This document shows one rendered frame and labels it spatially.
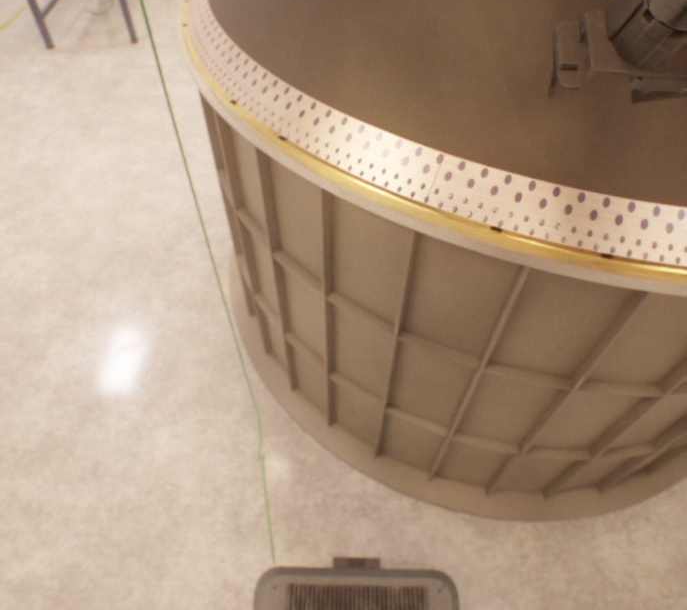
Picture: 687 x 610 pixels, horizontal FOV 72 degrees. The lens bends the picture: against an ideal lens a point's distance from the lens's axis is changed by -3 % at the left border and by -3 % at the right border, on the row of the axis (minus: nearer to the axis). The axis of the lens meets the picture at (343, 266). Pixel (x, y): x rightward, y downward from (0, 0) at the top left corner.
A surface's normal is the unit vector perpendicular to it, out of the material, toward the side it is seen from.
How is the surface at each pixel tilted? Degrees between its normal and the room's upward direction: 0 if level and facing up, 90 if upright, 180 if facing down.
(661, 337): 90
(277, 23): 62
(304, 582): 0
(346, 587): 0
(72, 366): 0
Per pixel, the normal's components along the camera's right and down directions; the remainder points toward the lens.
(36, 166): 0.01, -0.65
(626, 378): -0.07, 0.75
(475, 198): -0.29, -0.01
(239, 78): -0.54, -0.18
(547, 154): -0.30, 0.32
